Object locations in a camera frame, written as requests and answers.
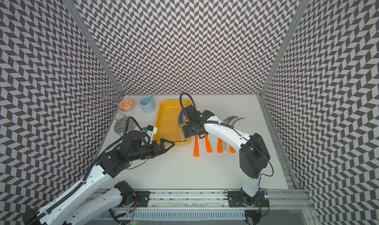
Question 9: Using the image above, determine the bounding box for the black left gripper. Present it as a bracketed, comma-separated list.
[129, 138, 175, 162]

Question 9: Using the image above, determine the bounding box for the grey sickle wooden handle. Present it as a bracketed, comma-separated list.
[179, 126, 185, 142]

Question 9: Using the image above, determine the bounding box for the blue sickle wooden handle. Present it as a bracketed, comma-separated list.
[178, 110, 184, 125]

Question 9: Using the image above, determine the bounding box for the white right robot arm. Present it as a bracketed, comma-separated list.
[182, 105, 271, 207]

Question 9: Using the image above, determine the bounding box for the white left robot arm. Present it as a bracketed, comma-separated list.
[22, 131, 175, 225]

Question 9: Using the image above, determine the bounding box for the yellow plastic storage box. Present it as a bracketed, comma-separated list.
[154, 99, 192, 146]

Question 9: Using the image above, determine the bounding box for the light blue ceramic cup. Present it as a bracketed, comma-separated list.
[140, 94, 156, 113]

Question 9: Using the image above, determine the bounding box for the orange patterned white bowl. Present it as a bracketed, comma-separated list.
[118, 99, 134, 112]

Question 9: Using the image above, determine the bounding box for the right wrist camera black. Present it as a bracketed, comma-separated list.
[185, 105, 200, 118]

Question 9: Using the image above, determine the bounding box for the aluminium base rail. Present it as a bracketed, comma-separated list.
[112, 189, 319, 225]

